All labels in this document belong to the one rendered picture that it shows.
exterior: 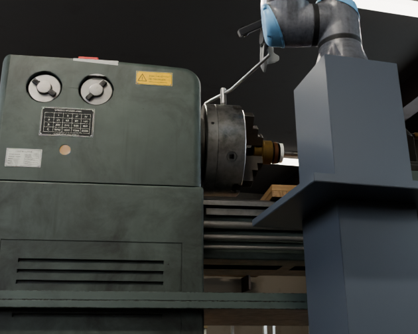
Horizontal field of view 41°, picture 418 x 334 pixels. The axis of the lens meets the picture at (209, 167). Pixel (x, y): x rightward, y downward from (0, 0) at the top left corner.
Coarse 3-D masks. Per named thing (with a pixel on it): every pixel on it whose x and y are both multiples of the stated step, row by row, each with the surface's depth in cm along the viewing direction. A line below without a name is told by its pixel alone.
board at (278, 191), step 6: (270, 186) 174; (276, 186) 172; (282, 186) 173; (288, 186) 173; (294, 186) 173; (270, 192) 174; (276, 192) 172; (282, 192) 172; (264, 198) 181; (270, 198) 173; (276, 198) 173
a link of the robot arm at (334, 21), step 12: (324, 0) 152; (336, 0) 151; (348, 0) 151; (324, 12) 149; (336, 12) 149; (348, 12) 150; (324, 24) 149; (336, 24) 148; (348, 24) 148; (324, 36) 150; (360, 36) 150
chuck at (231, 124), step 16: (224, 112) 184; (240, 112) 185; (224, 128) 179; (240, 128) 180; (224, 144) 178; (240, 144) 178; (224, 160) 178; (240, 160) 179; (224, 176) 180; (240, 176) 181; (224, 192) 186
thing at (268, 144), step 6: (264, 144) 191; (270, 144) 192; (276, 144) 193; (252, 150) 197; (258, 150) 192; (264, 150) 191; (270, 150) 191; (276, 150) 192; (264, 156) 191; (270, 156) 192; (276, 156) 192; (264, 162) 193; (270, 162) 193; (276, 162) 194
